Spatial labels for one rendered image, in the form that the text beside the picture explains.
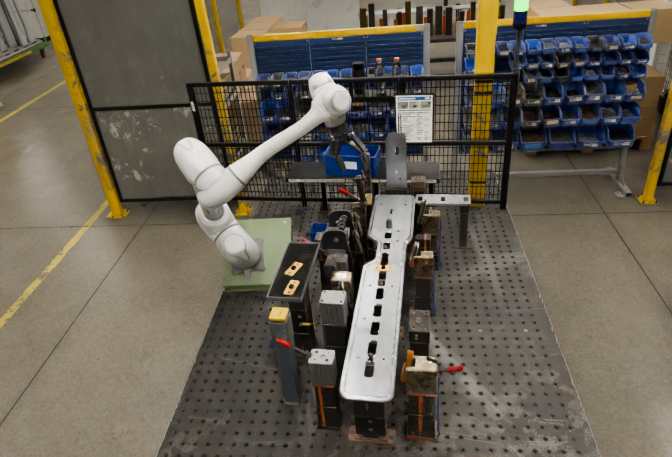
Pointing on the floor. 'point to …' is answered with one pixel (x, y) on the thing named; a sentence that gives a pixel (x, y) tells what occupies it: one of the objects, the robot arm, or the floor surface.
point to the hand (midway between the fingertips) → (354, 167)
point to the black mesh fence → (365, 129)
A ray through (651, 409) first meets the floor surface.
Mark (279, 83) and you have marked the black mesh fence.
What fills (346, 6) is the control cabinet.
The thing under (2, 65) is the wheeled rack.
